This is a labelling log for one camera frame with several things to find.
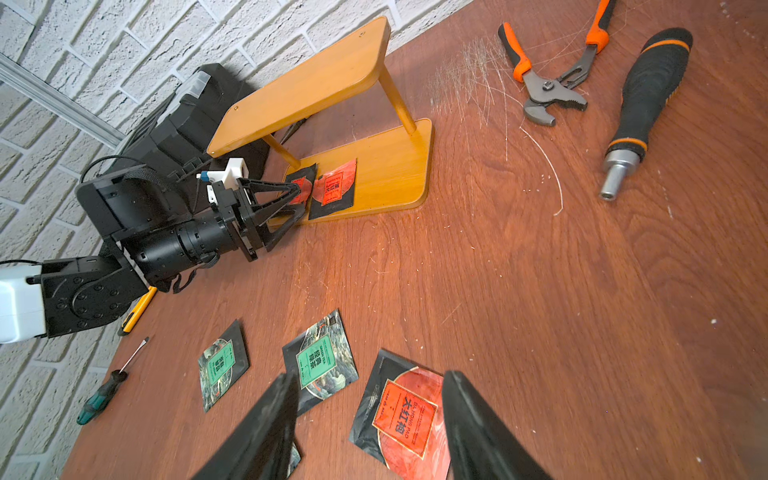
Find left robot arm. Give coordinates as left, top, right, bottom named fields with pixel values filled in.
left=1, top=163, right=306, bottom=344

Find black plastic toolbox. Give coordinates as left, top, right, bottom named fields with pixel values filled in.
left=107, top=63, right=270, bottom=190

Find green tea bag middle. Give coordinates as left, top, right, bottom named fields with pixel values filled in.
left=282, top=309, right=359, bottom=416

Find yellow wooden two-tier shelf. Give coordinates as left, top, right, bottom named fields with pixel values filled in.
left=207, top=16, right=434, bottom=220

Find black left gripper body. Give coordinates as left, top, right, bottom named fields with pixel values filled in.
left=209, top=181, right=264, bottom=262

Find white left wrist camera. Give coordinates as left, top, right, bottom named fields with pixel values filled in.
left=196, top=158, right=248, bottom=205

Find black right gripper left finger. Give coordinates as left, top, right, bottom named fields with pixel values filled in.
left=194, top=373, right=299, bottom=479

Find yellow utility knife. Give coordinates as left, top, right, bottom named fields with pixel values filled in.
left=118, top=287, right=158, bottom=336

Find red tea bag front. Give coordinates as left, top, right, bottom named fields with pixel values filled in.
left=309, top=159, right=357, bottom=220

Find green handled screwdriver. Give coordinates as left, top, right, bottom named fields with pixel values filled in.
left=76, top=337, right=150, bottom=426

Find green tea bag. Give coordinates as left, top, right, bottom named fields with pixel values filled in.
left=286, top=443, right=301, bottom=478
left=198, top=320, right=250, bottom=412
left=282, top=309, right=359, bottom=416

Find black orange ratchet screwdriver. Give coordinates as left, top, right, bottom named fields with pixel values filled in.
left=600, top=27, right=693, bottom=201

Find green tea bag far left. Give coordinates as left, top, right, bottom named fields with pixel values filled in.
left=198, top=320, right=250, bottom=412

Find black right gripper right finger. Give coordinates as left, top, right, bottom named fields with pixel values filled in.
left=442, top=370, right=550, bottom=479

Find red tea bag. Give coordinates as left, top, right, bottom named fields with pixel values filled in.
left=309, top=159, right=357, bottom=220
left=349, top=349, right=451, bottom=480
left=285, top=164, right=317, bottom=205

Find green tea bag front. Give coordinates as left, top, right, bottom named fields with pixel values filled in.
left=286, top=443, right=301, bottom=478

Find orange handled groove pliers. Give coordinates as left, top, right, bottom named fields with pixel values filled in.
left=497, top=0, right=619, bottom=128

